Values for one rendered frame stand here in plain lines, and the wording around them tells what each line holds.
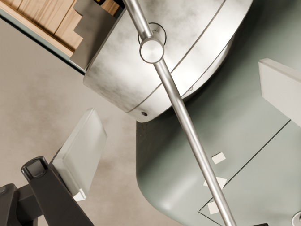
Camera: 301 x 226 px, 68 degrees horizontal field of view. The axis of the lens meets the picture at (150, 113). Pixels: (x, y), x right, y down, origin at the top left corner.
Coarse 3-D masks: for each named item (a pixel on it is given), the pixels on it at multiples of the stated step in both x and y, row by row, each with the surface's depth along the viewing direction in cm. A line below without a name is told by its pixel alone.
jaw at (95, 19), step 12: (84, 0) 37; (84, 12) 37; (96, 12) 37; (108, 12) 37; (84, 24) 37; (96, 24) 38; (108, 24) 38; (84, 36) 38; (96, 36) 38; (84, 48) 38; (96, 48) 38; (72, 60) 38; (84, 60) 39
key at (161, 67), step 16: (128, 0) 19; (144, 16) 19; (144, 32) 20; (160, 64) 21; (176, 96) 22; (176, 112) 23; (192, 128) 23; (192, 144) 23; (208, 160) 24; (208, 176) 23; (224, 208) 24
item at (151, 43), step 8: (152, 32) 22; (144, 40) 19; (152, 40) 19; (160, 40) 19; (144, 48) 19; (152, 48) 19; (160, 48) 19; (144, 56) 19; (152, 56) 19; (160, 56) 19
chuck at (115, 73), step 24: (144, 0) 25; (168, 0) 25; (192, 0) 26; (216, 0) 27; (120, 24) 26; (168, 24) 26; (192, 24) 26; (120, 48) 28; (168, 48) 27; (96, 72) 31; (120, 72) 30; (144, 72) 29; (120, 96) 34; (144, 96) 32
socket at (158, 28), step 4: (152, 24) 26; (156, 24) 26; (152, 28) 26; (156, 28) 26; (160, 28) 26; (160, 32) 26; (164, 32) 26; (164, 36) 27; (140, 40) 27; (164, 40) 27; (140, 44) 27
